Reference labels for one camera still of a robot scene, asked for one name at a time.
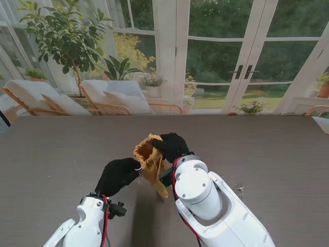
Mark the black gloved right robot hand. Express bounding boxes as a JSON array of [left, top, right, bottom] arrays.
[[150, 132, 195, 164]]

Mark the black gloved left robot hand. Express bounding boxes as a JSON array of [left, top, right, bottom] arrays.
[[94, 157, 141, 198]]

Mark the mustard corduroy drawstring bag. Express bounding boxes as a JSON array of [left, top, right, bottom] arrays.
[[133, 133, 172, 199]]

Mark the printed sunroom backdrop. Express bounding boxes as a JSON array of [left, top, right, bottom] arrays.
[[0, 0, 329, 116]]

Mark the black object at table edge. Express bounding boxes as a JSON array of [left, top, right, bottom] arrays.
[[0, 112, 11, 128]]

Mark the white object at table edge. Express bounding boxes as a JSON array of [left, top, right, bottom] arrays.
[[312, 116, 329, 135]]

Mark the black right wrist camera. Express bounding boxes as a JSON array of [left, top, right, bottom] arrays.
[[158, 167, 175, 190]]

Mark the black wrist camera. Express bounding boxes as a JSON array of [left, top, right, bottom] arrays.
[[158, 167, 175, 190], [106, 202, 127, 220]]

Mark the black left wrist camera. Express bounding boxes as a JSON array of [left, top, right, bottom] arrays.
[[106, 202, 127, 220]]

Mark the red left arm cable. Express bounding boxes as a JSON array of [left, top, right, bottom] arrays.
[[100, 194, 110, 247]]

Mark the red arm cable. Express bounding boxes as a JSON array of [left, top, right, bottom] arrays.
[[100, 194, 110, 247], [171, 164, 206, 247]]

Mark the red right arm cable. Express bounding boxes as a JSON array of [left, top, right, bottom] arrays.
[[171, 164, 206, 247]]

